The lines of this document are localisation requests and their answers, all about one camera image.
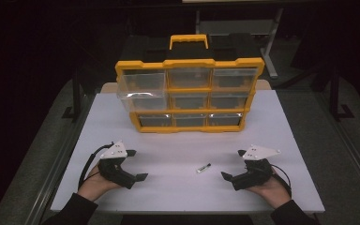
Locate yellow drawer organizer cabinet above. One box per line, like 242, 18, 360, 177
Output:
114, 33, 266, 134

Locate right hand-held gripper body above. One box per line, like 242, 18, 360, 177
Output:
231, 143, 281, 192

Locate clear plastic organizer drawer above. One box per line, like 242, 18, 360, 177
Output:
116, 69, 172, 113

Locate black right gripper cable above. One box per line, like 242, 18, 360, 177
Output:
270, 163, 293, 199

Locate black metal stand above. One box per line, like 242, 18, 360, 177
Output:
328, 67, 356, 122
61, 67, 85, 122

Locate small metal screw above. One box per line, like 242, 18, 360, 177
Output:
196, 162, 212, 174

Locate person's left hand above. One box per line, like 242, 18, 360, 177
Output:
77, 164, 123, 203

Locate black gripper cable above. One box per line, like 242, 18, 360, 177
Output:
77, 142, 115, 190
270, 163, 293, 199

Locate set of clear small drawers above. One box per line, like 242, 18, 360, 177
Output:
137, 67, 260, 128

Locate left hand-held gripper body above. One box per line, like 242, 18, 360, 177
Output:
97, 140, 137, 190

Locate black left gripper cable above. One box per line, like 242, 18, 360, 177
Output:
77, 142, 115, 190

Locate person's right hand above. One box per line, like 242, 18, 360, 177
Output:
246, 168, 292, 210

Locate aluminium frame rail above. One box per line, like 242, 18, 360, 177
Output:
312, 92, 360, 201
27, 93, 96, 225

